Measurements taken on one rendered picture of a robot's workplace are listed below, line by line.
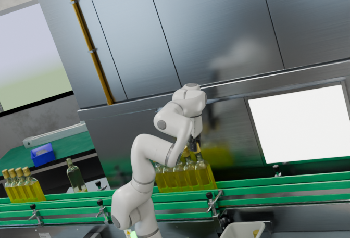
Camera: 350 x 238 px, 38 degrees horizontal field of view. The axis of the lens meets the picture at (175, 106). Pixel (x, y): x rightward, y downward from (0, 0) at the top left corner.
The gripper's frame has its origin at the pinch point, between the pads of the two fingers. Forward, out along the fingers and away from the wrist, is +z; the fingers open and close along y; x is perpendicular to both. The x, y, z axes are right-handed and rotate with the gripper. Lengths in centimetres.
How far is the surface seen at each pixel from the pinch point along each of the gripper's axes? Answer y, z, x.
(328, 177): -2, 8, 58
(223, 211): 9.1, 25.8, 15.7
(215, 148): -11.9, 6.8, 4.8
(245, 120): -11.6, -9.6, 19.8
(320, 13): -14, -57, 50
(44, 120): -197, 101, -263
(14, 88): -190, 64, -288
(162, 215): 13.4, 31.3, -12.8
